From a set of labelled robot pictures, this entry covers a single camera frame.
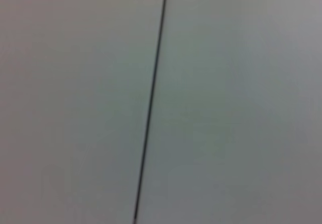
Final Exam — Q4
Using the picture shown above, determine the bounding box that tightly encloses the dark wall panel seam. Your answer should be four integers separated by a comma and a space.
132, 0, 170, 224

